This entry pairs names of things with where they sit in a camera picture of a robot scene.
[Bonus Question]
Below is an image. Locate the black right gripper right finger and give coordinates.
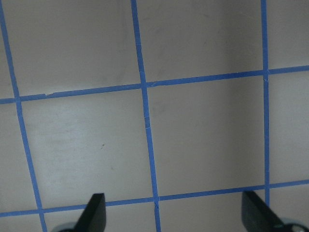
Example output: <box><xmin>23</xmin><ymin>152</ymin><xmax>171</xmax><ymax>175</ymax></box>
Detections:
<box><xmin>241</xmin><ymin>191</ymin><xmax>284</xmax><ymax>232</ymax></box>

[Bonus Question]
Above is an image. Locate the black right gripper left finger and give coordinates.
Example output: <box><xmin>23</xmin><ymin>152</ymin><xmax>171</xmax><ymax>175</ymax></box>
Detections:
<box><xmin>73</xmin><ymin>193</ymin><xmax>107</xmax><ymax>232</ymax></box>

